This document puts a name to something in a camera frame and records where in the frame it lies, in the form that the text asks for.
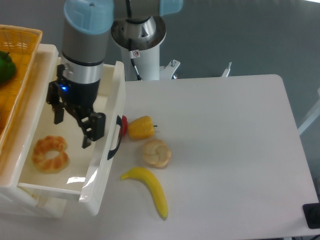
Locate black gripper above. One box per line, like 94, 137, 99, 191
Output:
46, 64, 106, 149

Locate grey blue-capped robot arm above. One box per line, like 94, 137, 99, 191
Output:
46, 0, 184, 148

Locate open white plastic drawer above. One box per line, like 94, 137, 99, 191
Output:
17, 56, 126, 217

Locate red toy vegetable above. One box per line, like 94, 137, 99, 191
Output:
121, 115, 128, 137

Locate yellow bell pepper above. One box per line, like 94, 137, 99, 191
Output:
127, 115, 158, 140

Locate round beige bread roll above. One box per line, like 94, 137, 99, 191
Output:
142, 139, 172, 168

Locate green bell pepper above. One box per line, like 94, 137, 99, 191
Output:
0, 51, 17, 84

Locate yellow banana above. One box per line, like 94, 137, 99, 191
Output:
120, 167, 169, 220

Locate orange woven plastic basket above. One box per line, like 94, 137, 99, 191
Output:
0, 24, 43, 150

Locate black device at table edge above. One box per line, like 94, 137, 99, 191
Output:
302, 202, 320, 229

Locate black drawer handle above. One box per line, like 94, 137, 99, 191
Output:
107, 115, 123, 160

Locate white drawer cabinet frame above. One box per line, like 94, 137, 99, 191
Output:
0, 43, 68, 219

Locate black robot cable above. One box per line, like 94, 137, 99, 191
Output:
124, 0, 144, 81

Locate white table mounting bracket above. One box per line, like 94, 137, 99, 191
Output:
159, 59, 181, 80

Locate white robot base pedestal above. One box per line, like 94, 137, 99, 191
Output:
111, 16, 167, 82

